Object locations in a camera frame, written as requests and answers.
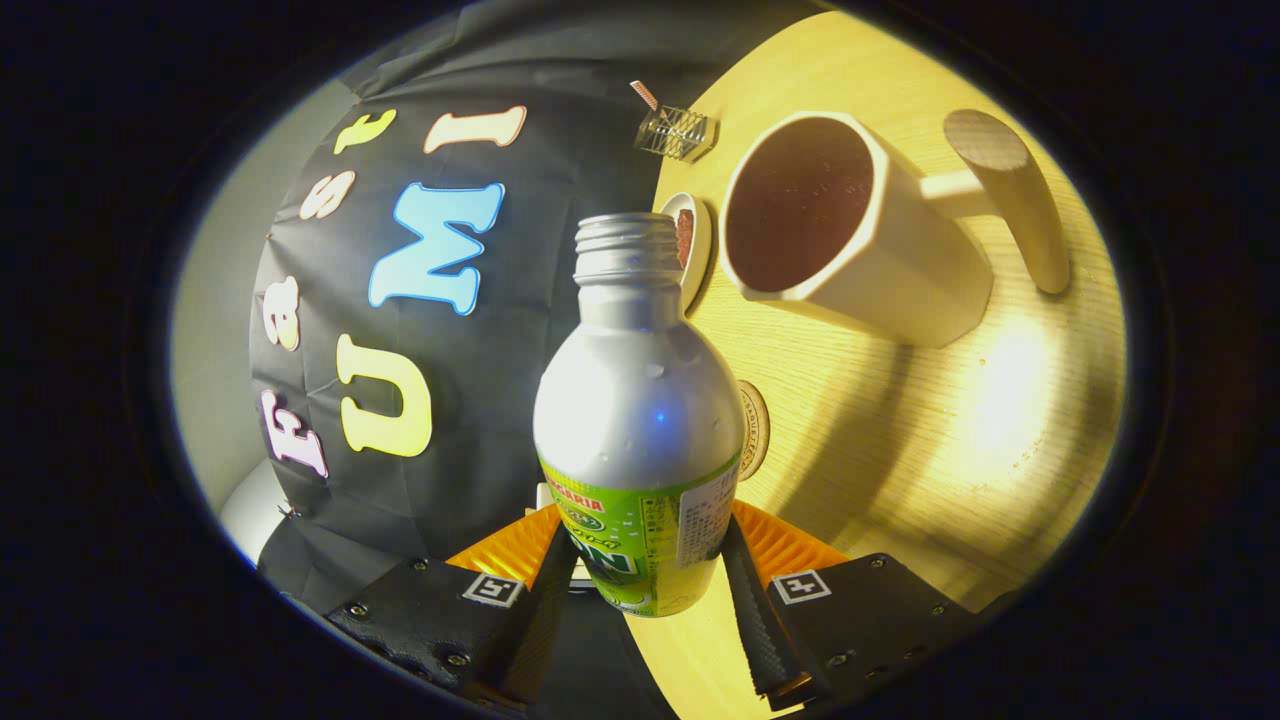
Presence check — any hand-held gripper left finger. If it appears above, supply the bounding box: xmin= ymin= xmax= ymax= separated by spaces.
xmin=325 ymin=503 xmax=579 ymax=713

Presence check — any light wooden table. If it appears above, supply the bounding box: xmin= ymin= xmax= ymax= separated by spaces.
xmin=625 ymin=10 xmax=1129 ymax=720

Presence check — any black backdrop cloth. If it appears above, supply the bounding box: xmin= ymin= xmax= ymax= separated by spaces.
xmin=248 ymin=0 xmax=831 ymax=720

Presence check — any beige cup with handle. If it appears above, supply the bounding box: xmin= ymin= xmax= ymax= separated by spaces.
xmin=718 ymin=108 xmax=1071 ymax=349

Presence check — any silver bottle with green label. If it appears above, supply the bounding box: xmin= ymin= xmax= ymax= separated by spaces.
xmin=532 ymin=212 xmax=746 ymax=618

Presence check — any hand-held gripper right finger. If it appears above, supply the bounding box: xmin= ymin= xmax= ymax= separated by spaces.
xmin=722 ymin=500 xmax=986 ymax=713

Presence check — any white oval plate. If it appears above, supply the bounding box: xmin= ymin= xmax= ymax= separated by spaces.
xmin=660 ymin=192 xmax=713 ymax=313

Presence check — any round cork coaster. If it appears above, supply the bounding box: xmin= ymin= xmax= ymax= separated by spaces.
xmin=738 ymin=380 xmax=771 ymax=482

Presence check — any wire mesh holder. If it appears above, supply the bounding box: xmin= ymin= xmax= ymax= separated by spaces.
xmin=634 ymin=104 xmax=717 ymax=163

